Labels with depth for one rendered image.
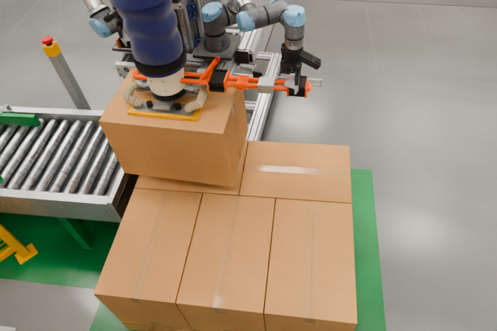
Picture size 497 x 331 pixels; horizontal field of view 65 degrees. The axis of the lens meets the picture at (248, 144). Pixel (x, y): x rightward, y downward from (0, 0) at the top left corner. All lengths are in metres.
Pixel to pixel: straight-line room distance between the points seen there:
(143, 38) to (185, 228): 0.98
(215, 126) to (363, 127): 1.73
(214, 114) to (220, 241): 0.64
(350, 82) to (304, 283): 2.16
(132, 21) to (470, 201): 2.37
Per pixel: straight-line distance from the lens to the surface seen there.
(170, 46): 1.66
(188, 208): 2.13
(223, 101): 1.84
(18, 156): 2.81
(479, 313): 2.65
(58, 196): 2.39
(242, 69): 3.42
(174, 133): 1.79
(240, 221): 2.04
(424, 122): 3.39
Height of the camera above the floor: 2.31
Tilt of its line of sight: 49 degrees down
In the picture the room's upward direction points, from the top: 6 degrees counter-clockwise
